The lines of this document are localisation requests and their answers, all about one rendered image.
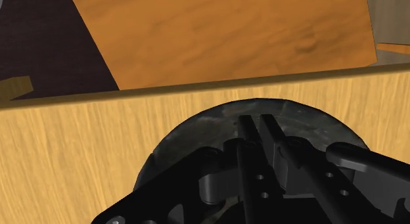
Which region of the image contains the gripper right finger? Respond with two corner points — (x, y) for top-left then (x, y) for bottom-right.
(259, 114), (410, 224)

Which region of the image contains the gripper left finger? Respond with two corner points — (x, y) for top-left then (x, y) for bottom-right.
(91, 115), (285, 224)

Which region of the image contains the light wooden table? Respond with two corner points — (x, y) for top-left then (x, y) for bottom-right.
(0, 62), (410, 224)

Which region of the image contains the dark marbled round plate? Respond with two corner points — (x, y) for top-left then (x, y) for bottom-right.
(133, 98), (371, 224)

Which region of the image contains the orange wood-patterned robot stand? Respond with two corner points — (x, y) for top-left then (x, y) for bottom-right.
(68, 0), (378, 91)

